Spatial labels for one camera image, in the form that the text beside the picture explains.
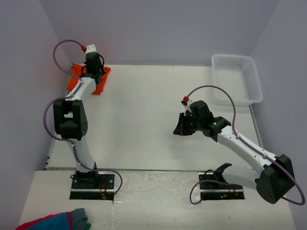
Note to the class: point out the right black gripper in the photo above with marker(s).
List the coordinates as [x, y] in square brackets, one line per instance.
[186, 124]

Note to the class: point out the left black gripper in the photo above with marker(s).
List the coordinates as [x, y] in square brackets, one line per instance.
[95, 77]

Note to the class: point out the orange t shirt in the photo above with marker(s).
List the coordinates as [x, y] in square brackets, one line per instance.
[76, 70]

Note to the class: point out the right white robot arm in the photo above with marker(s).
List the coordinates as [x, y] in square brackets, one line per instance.
[274, 174]

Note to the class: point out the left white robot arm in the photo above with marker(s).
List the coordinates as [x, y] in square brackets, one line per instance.
[71, 122]

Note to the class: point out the white plastic basket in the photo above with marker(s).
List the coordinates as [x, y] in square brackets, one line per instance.
[238, 76]

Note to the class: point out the green folded t shirt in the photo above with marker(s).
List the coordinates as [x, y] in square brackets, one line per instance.
[88, 226]

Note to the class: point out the grey folded t shirt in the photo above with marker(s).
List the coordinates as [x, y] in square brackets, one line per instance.
[78, 219]

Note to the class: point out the teal folded t shirt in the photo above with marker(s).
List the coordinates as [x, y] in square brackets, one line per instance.
[55, 221]

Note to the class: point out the pink folded t shirt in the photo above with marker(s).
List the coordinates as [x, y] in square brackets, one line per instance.
[36, 221]

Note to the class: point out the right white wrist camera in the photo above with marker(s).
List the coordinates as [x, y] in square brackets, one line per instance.
[186, 106]

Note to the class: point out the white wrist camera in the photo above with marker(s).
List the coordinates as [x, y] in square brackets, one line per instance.
[186, 106]
[90, 49]

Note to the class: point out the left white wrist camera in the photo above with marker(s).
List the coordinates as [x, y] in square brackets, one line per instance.
[90, 49]

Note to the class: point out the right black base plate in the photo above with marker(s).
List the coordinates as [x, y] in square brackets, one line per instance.
[214, 191]

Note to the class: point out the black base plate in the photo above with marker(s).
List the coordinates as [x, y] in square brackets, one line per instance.
[92, 186]
[214, 191]

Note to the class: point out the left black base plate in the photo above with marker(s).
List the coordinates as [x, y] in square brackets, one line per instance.
[92, 186]

